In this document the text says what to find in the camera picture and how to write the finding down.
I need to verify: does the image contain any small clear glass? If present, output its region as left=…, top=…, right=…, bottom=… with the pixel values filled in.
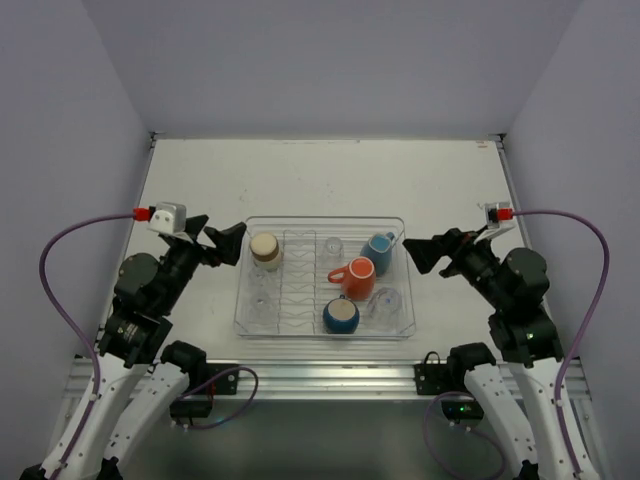
left=320, top=236, right=344, bottom=270
left=249, top=292, right=278, bottom=325
left=248, top=267, right=276, bottom=295

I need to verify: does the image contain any orange ceramic mug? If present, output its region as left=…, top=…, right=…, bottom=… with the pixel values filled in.
left=327, top=256, right=376, bottom=301

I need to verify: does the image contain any dark blue ribbed mug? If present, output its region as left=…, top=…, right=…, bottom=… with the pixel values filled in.
left=322, top=295, right=360, bottom=334

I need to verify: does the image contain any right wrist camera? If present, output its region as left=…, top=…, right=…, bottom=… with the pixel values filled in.
left=482, top=201, right=515, bottom=239

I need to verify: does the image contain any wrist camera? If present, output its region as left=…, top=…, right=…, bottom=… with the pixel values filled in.
left=482, top=201, right=515, bottom=239
left=148, top=202, right=187, bottom=235

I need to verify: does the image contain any large clear glass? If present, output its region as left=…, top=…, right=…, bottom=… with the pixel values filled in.
left=367, top=287, right=402, bottom=331

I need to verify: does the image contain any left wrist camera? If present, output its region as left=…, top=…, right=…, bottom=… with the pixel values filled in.
left=148, top=202, right=187, bottom=235

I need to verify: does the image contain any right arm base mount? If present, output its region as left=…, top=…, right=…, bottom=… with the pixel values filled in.
left=413, top=351, right=484, bottom=426

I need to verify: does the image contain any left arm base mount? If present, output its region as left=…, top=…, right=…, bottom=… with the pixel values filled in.
left=169, top=364, right=239, bottom=426

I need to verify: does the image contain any aluminium mounting rail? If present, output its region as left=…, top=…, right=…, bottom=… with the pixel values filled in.
left=62, top=359, right=591, bottom=401

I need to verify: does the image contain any brown steel tumbler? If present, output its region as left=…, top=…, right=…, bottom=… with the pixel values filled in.
left=249, top=232, right=282, bottom=271

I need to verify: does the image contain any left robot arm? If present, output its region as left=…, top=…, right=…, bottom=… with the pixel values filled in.
left=21, top=204, right=247, bottom=479

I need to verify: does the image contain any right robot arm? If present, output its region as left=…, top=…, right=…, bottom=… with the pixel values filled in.
left=403, top=228, right=600, bottom=479

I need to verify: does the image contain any clear plastic dish rack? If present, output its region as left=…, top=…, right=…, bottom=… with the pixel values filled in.
left=234, top=216, right=416, bottom=340

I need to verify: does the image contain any light blue floral mug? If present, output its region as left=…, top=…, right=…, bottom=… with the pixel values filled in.
left=360, top=232, right=396, bottom=277

